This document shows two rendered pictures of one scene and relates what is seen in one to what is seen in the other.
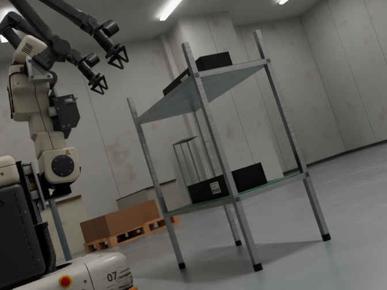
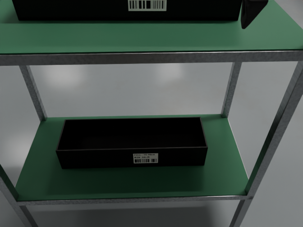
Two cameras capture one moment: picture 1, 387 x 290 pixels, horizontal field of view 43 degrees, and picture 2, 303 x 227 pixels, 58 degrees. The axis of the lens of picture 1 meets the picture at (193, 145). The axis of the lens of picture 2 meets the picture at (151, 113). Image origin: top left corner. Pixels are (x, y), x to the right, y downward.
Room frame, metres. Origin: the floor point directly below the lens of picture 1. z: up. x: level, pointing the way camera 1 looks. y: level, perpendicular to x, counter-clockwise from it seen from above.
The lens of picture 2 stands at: (2.36, 0.55, 1.25)
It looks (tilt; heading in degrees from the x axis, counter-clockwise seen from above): 42 degrees down; 296
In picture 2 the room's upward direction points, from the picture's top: straight up
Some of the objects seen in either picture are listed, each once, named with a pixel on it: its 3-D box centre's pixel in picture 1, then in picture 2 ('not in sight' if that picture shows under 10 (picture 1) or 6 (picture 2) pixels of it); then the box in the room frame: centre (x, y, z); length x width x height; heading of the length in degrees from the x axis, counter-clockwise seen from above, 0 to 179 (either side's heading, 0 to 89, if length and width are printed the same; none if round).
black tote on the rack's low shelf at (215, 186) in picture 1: (224, 184); (133, 142); (2.76, -0.09, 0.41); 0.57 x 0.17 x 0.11; 27
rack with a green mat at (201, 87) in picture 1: (216, 160); (131, 116); (2.76, -0.09, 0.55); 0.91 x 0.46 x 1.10; 27
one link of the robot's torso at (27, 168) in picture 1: (51, 182); not in sight; (2.41, 0.72, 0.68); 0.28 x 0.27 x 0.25; 26
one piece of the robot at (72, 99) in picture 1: (60, 113); not in sight; (2.41, 0.58, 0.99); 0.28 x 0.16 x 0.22; 26
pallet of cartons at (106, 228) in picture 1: (129, 222); not in sight; (7.57, 1.29, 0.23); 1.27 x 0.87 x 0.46; 129
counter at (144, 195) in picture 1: (148, 206); not in sight; (10.49, 1.30, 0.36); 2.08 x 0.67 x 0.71; 27
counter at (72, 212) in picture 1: (50, 232); not in sight; (9.27, 3.04, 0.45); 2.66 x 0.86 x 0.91; 27
